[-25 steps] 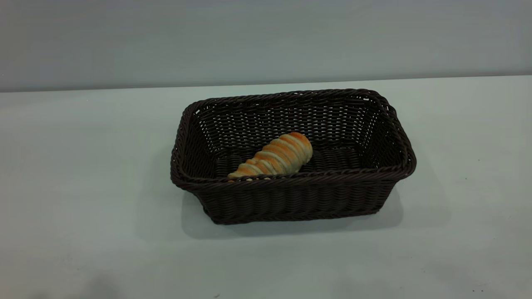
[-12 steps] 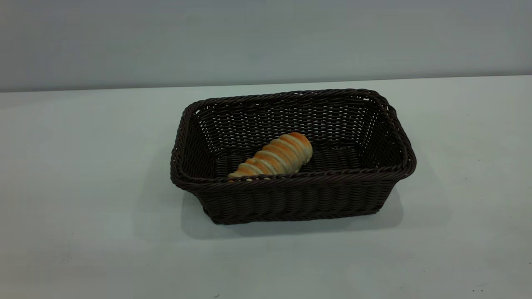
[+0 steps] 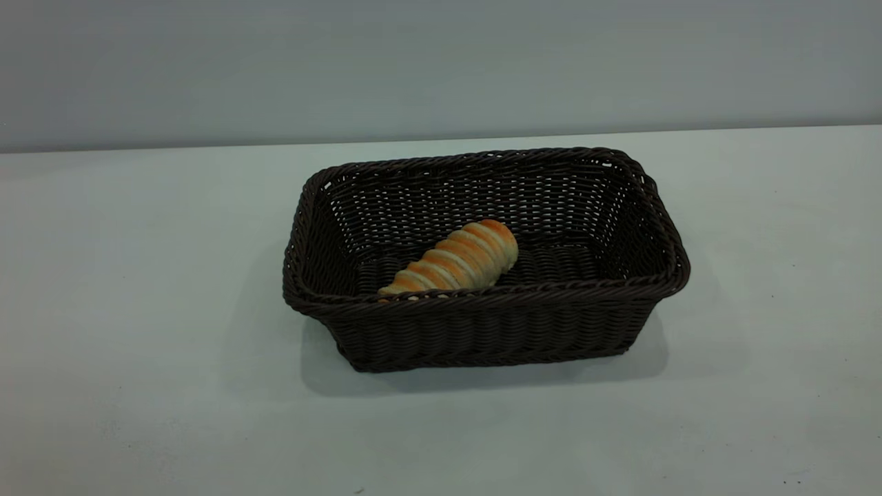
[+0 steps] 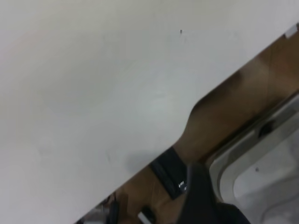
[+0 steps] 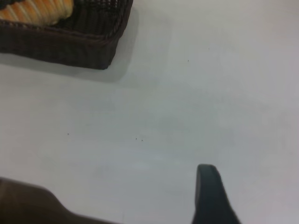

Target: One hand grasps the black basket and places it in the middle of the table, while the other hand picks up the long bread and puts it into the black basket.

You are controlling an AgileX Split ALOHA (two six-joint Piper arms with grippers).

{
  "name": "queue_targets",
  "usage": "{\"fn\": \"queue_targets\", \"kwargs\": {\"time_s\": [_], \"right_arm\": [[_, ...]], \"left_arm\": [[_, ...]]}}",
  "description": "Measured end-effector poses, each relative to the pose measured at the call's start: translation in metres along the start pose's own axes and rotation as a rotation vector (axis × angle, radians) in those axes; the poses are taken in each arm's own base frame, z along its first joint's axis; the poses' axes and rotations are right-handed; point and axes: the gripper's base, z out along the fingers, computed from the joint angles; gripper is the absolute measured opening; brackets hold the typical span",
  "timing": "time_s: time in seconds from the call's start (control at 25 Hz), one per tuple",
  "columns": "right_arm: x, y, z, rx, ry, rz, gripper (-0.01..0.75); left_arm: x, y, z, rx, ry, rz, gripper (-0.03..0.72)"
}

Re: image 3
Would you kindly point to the striped golden bread roll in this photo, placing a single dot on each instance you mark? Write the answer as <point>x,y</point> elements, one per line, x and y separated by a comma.
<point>458,262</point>

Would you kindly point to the black wicker basket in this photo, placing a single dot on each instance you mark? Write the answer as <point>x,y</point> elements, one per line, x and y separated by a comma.
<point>482,331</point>

